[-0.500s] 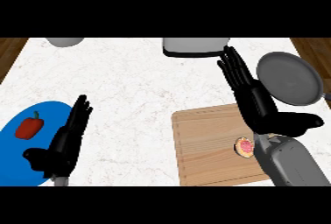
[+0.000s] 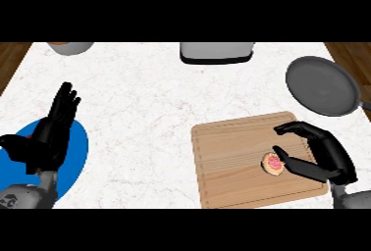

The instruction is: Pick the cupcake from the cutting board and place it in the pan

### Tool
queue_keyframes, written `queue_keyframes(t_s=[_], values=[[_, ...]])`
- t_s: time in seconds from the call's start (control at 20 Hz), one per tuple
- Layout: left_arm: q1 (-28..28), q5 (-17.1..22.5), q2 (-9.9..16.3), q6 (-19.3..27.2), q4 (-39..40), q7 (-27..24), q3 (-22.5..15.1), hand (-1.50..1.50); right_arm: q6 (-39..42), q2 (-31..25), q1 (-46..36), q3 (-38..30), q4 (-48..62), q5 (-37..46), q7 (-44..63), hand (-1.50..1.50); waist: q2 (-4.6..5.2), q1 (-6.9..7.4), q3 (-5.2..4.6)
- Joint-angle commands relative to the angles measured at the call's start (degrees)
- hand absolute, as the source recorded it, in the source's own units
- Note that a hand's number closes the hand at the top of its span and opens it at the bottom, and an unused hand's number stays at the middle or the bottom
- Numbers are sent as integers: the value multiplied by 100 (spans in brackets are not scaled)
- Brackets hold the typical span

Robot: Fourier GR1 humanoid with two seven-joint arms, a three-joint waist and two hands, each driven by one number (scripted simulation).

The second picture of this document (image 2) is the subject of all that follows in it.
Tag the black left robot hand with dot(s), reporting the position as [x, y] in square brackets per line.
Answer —
[51, 137]

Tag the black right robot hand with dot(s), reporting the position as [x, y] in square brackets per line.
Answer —
[329, 153]

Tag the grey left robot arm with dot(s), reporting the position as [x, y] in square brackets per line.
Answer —
[34, 192]

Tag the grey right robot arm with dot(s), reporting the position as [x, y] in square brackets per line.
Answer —
[349, 197]

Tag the pink frosted cupcake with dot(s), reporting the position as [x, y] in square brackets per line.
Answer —
[272, 163]

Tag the wooden cutting board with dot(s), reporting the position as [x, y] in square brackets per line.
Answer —
[253, 161]

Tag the dark grey frying pan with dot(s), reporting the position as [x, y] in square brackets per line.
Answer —
[323, 85]

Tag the small red object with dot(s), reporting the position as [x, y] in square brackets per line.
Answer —
[30, 136]

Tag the blue round plate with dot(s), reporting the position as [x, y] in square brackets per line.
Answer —
[73, 153]

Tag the grey bowl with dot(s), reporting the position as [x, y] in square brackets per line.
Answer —
[70, 47]

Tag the grey appliance with black base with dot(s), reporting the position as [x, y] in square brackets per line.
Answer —
[216, 52]

